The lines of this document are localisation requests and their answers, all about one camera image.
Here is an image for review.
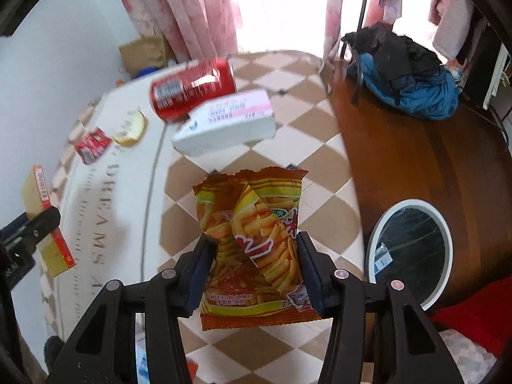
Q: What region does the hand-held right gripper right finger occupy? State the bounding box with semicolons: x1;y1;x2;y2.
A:
296;231;470;384

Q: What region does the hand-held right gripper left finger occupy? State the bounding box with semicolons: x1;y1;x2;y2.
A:
46;234;219;384

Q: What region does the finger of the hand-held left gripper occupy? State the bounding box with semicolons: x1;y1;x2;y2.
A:
0;207;61;249

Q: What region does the yellow box red edge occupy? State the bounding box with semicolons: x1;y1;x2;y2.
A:
22;165;76;277

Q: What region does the orange fries snack packet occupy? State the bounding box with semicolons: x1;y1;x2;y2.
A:
193;168;323;331

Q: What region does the small red packet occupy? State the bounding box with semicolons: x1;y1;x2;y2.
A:
74;127;113;164

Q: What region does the white round trash bin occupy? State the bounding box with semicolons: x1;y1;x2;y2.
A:
364;199;454;310

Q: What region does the yellow fruit peel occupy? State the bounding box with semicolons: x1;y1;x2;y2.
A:
111;108;147;147

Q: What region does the white box pink label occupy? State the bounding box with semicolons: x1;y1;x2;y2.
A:
171;90;276;156

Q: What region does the red soda can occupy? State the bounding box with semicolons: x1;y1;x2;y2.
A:
150;58;236;121

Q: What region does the checkered brown tablecloth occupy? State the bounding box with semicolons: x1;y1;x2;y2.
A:
40;50;364;384

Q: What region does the red blanket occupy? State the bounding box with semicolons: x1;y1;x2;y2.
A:
430;288;512;358

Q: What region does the checkered pastel pillow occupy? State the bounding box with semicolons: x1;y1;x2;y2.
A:
440;328;499;384

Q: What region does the brown paper bag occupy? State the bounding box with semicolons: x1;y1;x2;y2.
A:
119;36;174;78

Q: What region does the blue jacket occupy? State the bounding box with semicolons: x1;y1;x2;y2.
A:
346;54;460;121

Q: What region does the black garment pile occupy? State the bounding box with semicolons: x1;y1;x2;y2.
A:
341;22;443;92

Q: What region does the wide pink floral curtain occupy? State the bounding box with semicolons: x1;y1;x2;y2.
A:
108;0;243;62

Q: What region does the black metal clothes rack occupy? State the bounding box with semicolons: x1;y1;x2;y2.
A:
352;0;372;105

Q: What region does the narrow pink floral curtain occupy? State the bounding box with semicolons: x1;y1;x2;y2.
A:
325;0;345;60

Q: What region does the pink fleece coat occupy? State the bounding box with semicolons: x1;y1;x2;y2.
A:
430;0;475;60

